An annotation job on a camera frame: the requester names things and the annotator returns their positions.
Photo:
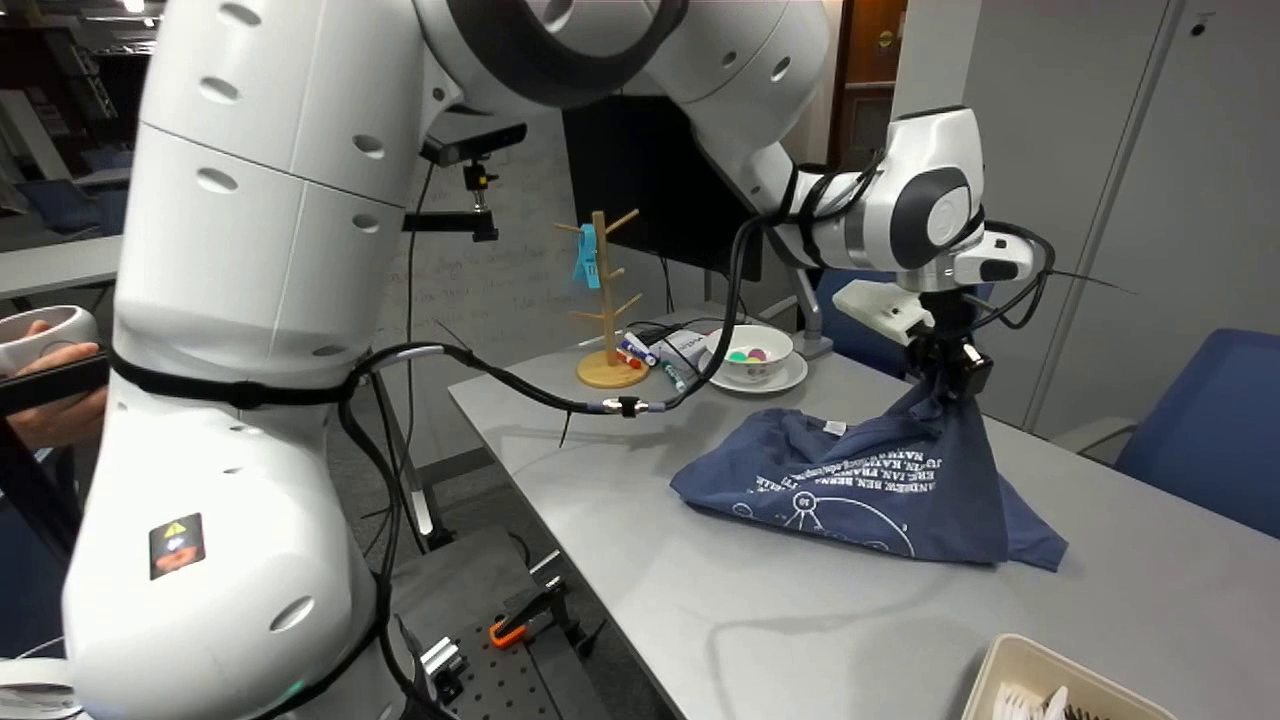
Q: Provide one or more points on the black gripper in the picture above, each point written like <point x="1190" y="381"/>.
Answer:
<point x="949" y="354"/>

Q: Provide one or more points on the blue printed t-shirt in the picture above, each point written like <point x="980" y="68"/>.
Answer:
<point x="855" y="500"/>

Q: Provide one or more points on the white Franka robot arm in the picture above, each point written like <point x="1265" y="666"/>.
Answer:
<point x="242" y="266"/>

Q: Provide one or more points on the bare human hand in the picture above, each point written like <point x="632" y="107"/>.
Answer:
<point x="61" y="407"/>

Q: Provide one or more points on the blue office chair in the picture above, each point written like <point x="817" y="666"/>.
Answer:
<point x="863" y="358"/>
<point x="1221" y="427"/>

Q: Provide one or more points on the white plate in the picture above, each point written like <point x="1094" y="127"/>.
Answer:
<point x="752" y="391"/>

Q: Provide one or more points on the colourful small candies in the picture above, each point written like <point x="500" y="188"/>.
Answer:
<point x="751" y="354"/>

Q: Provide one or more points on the white bowl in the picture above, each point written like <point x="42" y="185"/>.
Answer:
<point x="746" y="339"/>

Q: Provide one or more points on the beige rectangular tray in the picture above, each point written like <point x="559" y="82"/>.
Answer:
<point x="994" y="666"/>

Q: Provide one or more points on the white tall cabinet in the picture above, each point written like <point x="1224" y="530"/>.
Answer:
<point x="1161" y="163"/>

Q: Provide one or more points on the white plastic cutlery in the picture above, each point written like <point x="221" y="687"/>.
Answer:
<point x="1032" y="701"/>

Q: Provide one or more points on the brown wooden door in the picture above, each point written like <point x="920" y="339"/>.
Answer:
<point x="872" y="67"/>

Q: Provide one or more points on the wooden mug tree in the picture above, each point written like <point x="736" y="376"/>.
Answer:
<point x="615" y="369"/>

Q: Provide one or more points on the black monitor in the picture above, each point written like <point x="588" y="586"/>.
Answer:
<point x="640" y="185"/>

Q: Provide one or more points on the small blue hanging item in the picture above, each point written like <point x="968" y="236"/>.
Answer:
<point x="585" y="260"/>

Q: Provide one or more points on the black perforated breadboard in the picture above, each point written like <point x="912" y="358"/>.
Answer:
<point x="532" y="681"/>

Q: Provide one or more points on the small silver metal part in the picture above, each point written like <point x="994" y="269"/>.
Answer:
<point x="440" y="656"/>

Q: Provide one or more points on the white long desk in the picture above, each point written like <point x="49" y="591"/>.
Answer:
<point x="54" y="266"/>

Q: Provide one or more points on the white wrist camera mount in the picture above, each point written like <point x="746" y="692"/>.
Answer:
<point x="881" y="311"/>

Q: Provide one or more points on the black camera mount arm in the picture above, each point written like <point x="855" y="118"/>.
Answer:
<point x="454" y="222"/>

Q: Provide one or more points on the black stereo camera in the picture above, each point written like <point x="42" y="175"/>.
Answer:
<point x="482" y="140"/>

